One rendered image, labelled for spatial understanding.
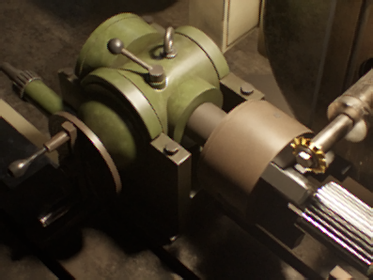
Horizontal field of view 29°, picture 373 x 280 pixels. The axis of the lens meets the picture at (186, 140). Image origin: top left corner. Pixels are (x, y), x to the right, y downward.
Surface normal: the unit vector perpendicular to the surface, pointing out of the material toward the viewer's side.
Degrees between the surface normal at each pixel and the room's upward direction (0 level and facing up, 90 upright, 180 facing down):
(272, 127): 5
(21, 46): 0
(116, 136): 54
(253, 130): 9
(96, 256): 0
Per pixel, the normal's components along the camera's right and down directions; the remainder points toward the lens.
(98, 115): -0.40, -0.15
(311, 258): 0.00, -0.65
